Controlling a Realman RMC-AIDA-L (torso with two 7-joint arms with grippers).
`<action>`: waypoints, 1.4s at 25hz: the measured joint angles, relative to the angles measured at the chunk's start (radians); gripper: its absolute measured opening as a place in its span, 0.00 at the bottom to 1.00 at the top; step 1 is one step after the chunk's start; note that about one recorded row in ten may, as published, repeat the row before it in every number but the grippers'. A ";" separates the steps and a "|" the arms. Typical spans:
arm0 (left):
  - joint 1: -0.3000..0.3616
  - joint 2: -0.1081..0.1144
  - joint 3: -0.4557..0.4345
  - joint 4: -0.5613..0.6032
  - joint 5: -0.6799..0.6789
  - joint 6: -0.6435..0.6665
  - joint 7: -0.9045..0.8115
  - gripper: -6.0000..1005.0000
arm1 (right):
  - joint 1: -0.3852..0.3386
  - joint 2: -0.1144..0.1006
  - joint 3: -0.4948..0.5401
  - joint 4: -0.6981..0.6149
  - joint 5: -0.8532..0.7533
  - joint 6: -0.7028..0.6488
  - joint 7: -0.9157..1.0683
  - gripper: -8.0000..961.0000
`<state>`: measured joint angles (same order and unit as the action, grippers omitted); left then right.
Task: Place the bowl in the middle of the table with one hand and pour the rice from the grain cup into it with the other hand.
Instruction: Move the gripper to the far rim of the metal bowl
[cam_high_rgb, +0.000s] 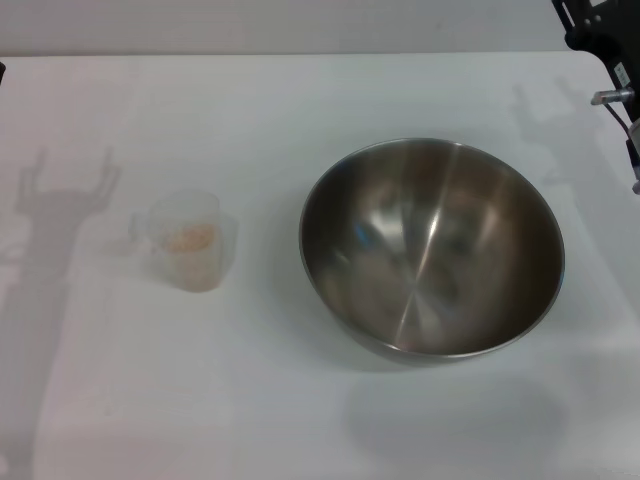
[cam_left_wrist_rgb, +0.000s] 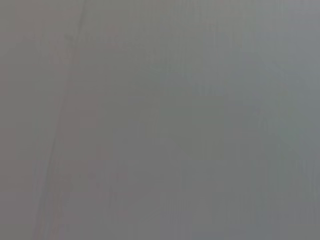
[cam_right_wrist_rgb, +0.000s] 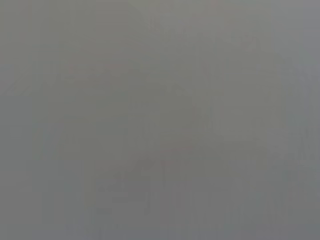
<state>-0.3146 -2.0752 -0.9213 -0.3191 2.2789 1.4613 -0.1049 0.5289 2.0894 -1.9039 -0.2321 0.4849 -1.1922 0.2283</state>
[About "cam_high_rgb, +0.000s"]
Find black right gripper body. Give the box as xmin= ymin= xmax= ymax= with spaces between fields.
xmin=564 ymin=0 xmax=640 ymax=122

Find large stainless steel bowl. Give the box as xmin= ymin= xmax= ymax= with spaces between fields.
xmin=298 ymin=137 xmax=566 ymax=364

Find clear plastic measuring cup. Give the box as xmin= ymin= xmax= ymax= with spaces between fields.
xmin=129 ymin=188 xmax=239 ymax=294

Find beige rice grains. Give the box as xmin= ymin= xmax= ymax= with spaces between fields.
xmin=164 ymin=222 xmax=219 ymax=291

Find grey right gripper cable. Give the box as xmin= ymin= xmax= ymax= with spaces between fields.
xmin=590 ymin=87 xmax=640 ymax=197

